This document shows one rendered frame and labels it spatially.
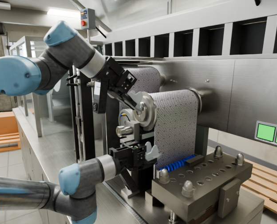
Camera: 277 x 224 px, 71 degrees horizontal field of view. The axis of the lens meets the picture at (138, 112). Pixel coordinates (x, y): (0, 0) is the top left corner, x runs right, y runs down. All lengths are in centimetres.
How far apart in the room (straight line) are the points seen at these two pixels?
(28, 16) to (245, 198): 714
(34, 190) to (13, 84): 31
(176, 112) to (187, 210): 34
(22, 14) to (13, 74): 696
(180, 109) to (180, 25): 45
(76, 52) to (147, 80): 49
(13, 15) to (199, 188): 708
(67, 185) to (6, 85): 29
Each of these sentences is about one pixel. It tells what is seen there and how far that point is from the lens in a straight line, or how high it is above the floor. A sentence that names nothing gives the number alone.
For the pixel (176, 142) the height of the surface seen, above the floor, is 112.
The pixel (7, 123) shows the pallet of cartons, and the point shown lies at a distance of 434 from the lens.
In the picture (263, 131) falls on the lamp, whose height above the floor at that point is 119.
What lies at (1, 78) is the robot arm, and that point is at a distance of 44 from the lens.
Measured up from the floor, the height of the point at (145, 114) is 125.
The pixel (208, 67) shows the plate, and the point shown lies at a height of 141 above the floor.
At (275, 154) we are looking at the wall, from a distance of 321.
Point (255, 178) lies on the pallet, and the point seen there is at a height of 11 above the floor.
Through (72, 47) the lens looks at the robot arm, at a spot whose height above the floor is 146.
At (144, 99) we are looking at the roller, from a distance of 70.
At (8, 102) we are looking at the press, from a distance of 712.
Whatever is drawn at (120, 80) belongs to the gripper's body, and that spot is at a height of 137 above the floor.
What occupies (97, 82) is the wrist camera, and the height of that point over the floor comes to 137.
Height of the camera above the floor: 142
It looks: 14 degrees down
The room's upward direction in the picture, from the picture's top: straight up
